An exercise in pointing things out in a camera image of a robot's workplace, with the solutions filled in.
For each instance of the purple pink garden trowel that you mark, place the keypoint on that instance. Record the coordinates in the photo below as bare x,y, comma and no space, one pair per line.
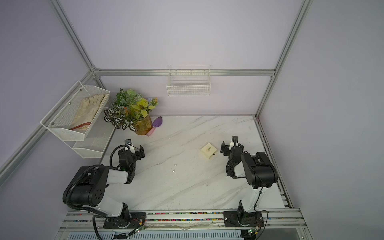
156,123

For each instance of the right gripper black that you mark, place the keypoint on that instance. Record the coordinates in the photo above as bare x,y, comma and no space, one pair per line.
225,149

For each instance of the beige work gloves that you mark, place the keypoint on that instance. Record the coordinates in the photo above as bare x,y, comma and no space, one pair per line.
86,112

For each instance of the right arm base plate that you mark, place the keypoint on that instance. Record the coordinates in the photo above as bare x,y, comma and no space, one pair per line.
246,219

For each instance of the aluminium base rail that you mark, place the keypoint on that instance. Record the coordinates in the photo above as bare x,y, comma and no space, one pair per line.
191,220

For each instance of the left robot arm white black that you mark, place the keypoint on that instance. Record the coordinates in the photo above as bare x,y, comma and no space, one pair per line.
87,189

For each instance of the potted plant amber vase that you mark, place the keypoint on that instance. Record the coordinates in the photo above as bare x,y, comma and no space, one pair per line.
131,111

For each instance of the white mesh wall shelf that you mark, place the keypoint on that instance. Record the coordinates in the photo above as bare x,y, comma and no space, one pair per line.
90,144

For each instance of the white wire wall basket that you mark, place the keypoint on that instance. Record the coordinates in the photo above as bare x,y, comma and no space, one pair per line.
189,80

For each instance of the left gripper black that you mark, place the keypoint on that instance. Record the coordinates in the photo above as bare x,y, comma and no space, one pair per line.
137,153

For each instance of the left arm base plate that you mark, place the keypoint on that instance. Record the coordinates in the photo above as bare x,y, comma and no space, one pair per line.
134,221

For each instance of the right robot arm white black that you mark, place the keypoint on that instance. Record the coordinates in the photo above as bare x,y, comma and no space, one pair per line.
257,169

